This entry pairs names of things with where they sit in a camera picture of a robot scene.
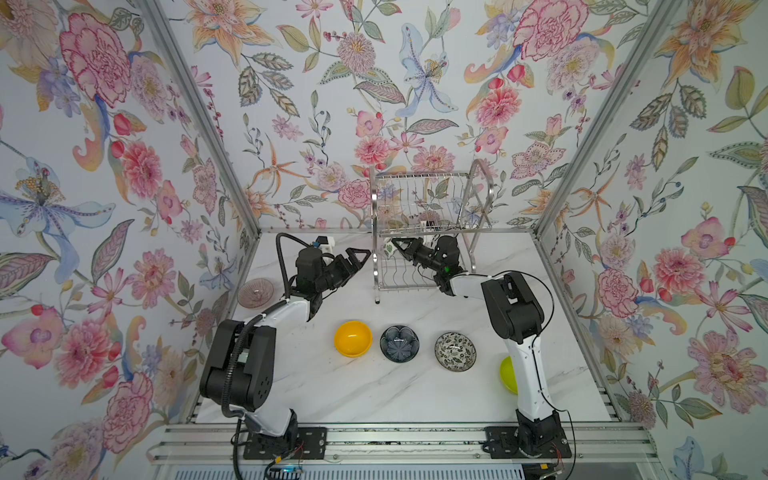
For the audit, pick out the aluminium corner post right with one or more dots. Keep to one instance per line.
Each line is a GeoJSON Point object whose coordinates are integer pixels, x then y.
{"type": "Point", "coordinates": [638, 57]}

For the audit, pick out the yellow bowl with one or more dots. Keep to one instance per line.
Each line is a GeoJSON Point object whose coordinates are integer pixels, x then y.
{"type": "Point", "coordinates": [353, 339]}

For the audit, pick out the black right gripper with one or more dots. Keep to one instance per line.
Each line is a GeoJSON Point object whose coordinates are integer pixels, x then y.
{"type": "Point", "coordinates": [417, 251]}

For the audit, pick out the chrome wire dish rack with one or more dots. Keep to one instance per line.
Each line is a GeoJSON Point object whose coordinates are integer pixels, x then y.
{"type": "Point", "coordinates": [461, 201]}

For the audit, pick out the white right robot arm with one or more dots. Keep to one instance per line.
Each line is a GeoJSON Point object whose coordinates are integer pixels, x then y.
{"type": "Point", "coordinates": [516, 317]}

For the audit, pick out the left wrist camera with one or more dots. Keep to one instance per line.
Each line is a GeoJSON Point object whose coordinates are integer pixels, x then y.
{"type": "Point", "coordinates": [324, 243]}

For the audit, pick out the dark blue flower bowl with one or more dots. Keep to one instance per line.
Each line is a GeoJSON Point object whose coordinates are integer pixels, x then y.
{"type": "Point", "coordinates": [399, 344]}

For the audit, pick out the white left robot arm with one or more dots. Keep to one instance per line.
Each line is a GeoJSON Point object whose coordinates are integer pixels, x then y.
{"type": "Point", "coordinates": [239, 370]}

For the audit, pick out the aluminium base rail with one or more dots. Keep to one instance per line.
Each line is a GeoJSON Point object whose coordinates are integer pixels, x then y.
{"type": "Point", "coordinates": [590, 450]}

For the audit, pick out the black white speckled bowl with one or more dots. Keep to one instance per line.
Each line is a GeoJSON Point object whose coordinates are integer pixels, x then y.
{"type": "Point", "coordinates": [455, 352]}

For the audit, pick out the aluminium corner post left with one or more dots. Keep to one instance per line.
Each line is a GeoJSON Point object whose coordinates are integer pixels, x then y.
{"type": "Point", "coordinates": [162, 33]}

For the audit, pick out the green leaf pattern bowl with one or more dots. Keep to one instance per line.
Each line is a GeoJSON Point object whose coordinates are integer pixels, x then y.
{"type": "Point", "coordinates": [389, 249]}

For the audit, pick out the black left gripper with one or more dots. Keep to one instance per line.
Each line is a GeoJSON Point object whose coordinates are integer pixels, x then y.
{"type": "Point", "coordinates": [339, 267]}

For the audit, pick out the aluminium corner post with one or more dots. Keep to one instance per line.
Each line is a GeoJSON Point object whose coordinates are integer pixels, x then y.
{"type": "Point", "coordinates": [162, 33]}
{"type": "Point", "coordinates": [638, 57]}

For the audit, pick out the pink striped ceramic bowl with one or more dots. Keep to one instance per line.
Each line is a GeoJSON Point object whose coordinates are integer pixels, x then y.
{"type": "Point", "coordinates": [255, 293]}

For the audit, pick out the lime green bowl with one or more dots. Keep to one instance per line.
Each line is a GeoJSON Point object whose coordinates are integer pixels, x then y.
{"type": "Point", "coordinates": [507, 376]}

